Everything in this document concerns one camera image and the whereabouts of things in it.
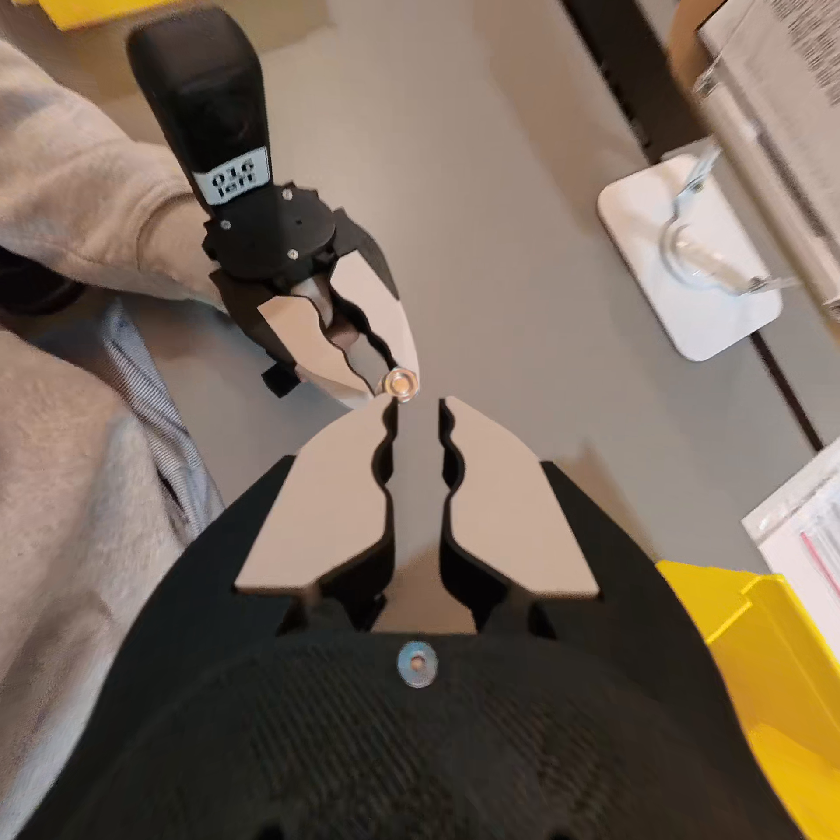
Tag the person's left forearm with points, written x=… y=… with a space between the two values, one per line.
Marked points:
x=79 y=184

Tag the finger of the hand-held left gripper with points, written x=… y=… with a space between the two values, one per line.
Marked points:
x=305 y=341
x=377 y=302

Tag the grey desk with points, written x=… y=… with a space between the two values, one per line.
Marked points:
x=492 y=197

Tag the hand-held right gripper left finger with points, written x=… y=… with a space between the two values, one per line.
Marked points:
x=321 y=505

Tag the striped shirt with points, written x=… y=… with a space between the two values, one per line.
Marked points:
x=164 y=420

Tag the white stand base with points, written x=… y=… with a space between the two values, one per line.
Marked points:
x=636 y=216

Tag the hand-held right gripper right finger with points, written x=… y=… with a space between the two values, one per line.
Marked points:
x=518 y=518

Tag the paper sheet in clear sleeve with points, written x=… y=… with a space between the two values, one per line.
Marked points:
x=807 y=525

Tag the silver bolt with nut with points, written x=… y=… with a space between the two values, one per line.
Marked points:
x=387 y=387

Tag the person's left hand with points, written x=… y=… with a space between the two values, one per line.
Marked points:
x=342 y=334

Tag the yellow plastic bin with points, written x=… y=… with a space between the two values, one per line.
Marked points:
x=787 y=656
x=98 y=10

